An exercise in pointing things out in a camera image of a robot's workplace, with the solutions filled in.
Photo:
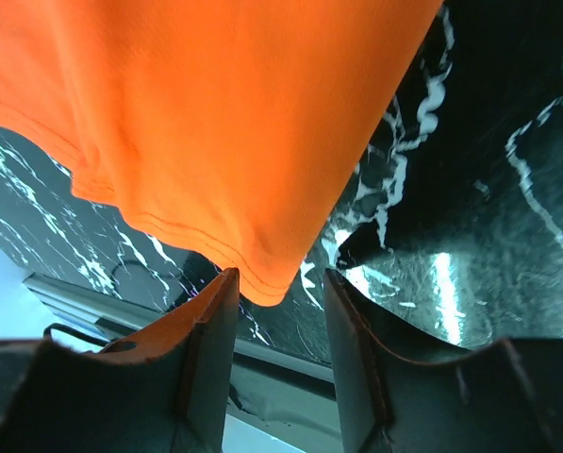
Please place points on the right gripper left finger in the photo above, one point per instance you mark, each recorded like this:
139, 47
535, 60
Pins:
163, 388

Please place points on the orange t shirt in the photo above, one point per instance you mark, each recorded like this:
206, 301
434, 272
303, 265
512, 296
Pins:
229, 128

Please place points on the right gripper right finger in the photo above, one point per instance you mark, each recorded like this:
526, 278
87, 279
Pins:
400, 389

